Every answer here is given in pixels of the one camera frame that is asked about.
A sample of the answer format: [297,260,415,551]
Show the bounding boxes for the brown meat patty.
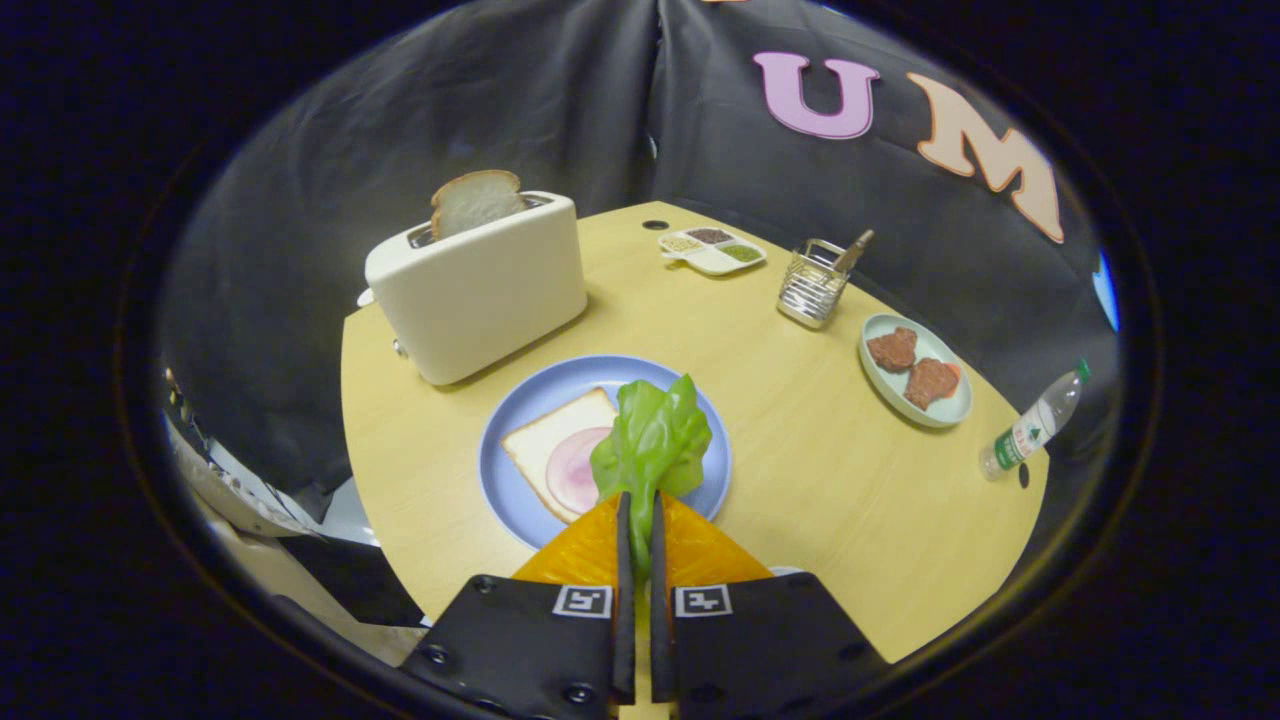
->
[866,327,919,374]
[904,358,961,411]

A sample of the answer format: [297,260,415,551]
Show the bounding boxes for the green lettuce leaf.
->
[590,374,714,576]

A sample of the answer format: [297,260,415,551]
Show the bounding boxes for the white frame structure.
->
[165,370,426,666]

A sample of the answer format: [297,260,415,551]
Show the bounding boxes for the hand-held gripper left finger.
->
[398,490,637,720]

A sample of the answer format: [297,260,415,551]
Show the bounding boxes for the clear plastic water bottle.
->
[979,360,1092,483]

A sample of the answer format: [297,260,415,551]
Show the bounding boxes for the blue round plate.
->
[478,354,733,551]

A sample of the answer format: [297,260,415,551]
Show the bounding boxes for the pale green plate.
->
[859,313,974,429]

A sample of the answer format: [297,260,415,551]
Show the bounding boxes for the toasted bread slice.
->
[430,169,528,241]

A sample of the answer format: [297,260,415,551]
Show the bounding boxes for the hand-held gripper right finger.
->
[650,490,889,720]

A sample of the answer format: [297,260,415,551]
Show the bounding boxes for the pink ham slice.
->
[545,427,613,516]

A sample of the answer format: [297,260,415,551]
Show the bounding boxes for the cream white toaster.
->
[360,190,589,387]

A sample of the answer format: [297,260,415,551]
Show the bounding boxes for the white sandwich bread slice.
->
[500,388,621,526]

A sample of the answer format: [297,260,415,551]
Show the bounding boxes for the white divided seasoning tray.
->
[658,226,768,277]

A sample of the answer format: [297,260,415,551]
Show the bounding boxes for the metal wire utensil holder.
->
[777,238,851,330]

